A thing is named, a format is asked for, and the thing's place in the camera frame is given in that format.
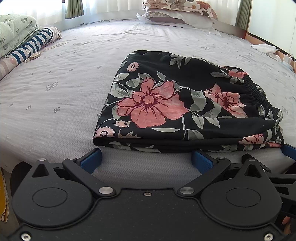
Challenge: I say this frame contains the white sheer curtain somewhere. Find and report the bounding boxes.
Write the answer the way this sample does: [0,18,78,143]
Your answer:
[0,0,241,26]

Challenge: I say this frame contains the white wardrobe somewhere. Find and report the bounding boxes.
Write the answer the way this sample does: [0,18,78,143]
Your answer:
[246,0,296,55]

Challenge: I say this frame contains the white cloth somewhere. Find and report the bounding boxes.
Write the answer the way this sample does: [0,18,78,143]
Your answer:
[251,44,278,56]

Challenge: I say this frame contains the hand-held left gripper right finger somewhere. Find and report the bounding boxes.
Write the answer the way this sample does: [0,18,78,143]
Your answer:
[176,150,266,198]

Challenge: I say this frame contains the black floral pants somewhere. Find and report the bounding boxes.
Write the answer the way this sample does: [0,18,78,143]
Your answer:
[92,50,285,154]

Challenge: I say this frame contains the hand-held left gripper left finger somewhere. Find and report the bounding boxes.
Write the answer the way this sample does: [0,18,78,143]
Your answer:
[31,148,116,199]

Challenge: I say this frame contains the small beige clip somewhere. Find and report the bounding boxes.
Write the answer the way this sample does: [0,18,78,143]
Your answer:
[24,52,41,62]

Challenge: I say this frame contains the wooden bed frame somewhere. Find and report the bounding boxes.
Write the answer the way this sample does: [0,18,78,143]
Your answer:
[245,32,296,61]

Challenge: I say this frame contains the pale green quilt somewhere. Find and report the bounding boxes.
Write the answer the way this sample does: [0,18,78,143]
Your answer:
[0,14,40,58]

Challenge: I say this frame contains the mauve small-print pillow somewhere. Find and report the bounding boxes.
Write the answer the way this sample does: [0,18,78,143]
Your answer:
[144,10,188,24]

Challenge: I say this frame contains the blue white striped blanket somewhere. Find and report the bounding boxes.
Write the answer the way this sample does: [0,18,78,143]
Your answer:
[3,26,62,65]

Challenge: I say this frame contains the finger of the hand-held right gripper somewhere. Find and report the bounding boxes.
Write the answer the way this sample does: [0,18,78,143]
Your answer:
[242,153,296,184]
[281,143,296,161]

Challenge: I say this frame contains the person's right hand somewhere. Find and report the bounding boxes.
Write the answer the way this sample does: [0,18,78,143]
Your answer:
[281,215,292,235]

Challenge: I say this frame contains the light blue cloth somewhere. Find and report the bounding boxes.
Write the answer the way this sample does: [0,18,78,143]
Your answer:
[281,61,296,71]

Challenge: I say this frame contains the green curtain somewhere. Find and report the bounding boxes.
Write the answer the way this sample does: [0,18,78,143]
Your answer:
[65,0,84,19]
[235,0,253,30]

